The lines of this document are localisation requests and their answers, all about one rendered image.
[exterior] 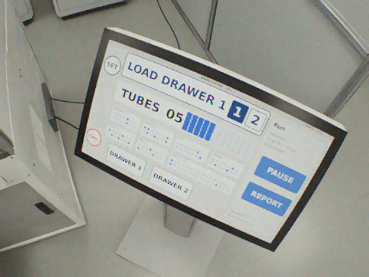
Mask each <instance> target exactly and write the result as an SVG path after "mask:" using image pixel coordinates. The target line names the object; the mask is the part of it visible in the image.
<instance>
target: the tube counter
mask: <svg viewBox="0 0 369 277"><path fill-rule="evenodd" d="M162 122H164V123H166V124H168V125H170V126H173V127H175V128H177V129H179V130H181V131H184V132H185V133H188V134H190V135H192V136H194V137H196V138H198V139H201V140H203V141H205V142H207V143H209V144H212V145H214V146H216V147H218V148H220V149H222V150H224V151H227V152H229V153H231V154H233V155H236V156H237V157H239V158H241V159H244V160H246V161H248V162H249V161H250V159H251V158H252V155H253V153H254V150H255V148H256V146H257V144H258V142H257V141H255V140H254V139H251V138H249V137H247V136H244V135H242V134H240V133H238V132H236V131H234V130H231V129H230V128H227V127H225V126H222V125H221V124H219V123H216V122H214V121H212V120H209V119H207V118H204V117H203V116H201V115H198V114H196V113H194V112H191V111H189V110H187V109H185V108H183V107H180V106H179V105H175V104H174V103H172V102H169V104H168V106H167V109H166V112H165V115H164V119H163V121H162Z"/></svg>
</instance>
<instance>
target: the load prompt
mask: <svg viewBox="0 0 369 277"><path fill-rule="evenodd" d="M121 76H124V77H126V78H128V79H130V80H133V81H134V82H138V83H140V84H142V85H145V86H147V87H149V88H151V89H155V90H157V91H159V92H161V93H164V94H166V95H168V96H170V97H173V98H174V99H177V100H179V101H181V102H184V103H186V104H188V105H191V106H193V107H196V108H197V109H199V110H202V111H204V112H206V113H209V114H211V115H213V116H215V117H217V118H220V119H222V120H224V121H226V122H229V123H231V124H233V125H235V126H238V127H240V128H242V129H244V130H245V131H248V132H250V133H253V134H254V135H256V136H259V137H261V136H262V134H263V132H264V128H265V126H266V125H267V123H268V121H269V119H270V116H271V114H272V112H270V111H268V110H265V109H264V108H262V107H259V106H258V105H255V104H253V103H250V102H248V101H246V100H244V99H241V98H240V97H237V96H235V95H233V94H230V93H228V92H225V91H223V90H222V89H219V88H217V87H214V86H212V85H210V84H207V83H205V82H202V81H200V80H199V79H196V78H194V77H191V76H189V75H186V74H184V73H182V72H180V71H177V70H175V69H171V68H169V67H166V66H165V65H162V64H160V63H156V62H154V61H151V60H149V59H147V58H143V57H141V56H138V55H137V54H133V53H131V52H128V53H127V55H126V57H125V61H124V64H123V68H122V71H121Z"/></svg>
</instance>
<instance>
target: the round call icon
mask: <svg viewBox="0 0 369 277"><path fill-rule="evenodd" d="M103 135H104V133H103V132H101V131H99V130H98V129H96V128H92V127H91V126H87V130H86V138H85V141H84V142H86V143H87V144H89V145H91V146H93V147H94V148H96V149H98V150H99V149H100V146H101V143H102V138H103Z"/></svg>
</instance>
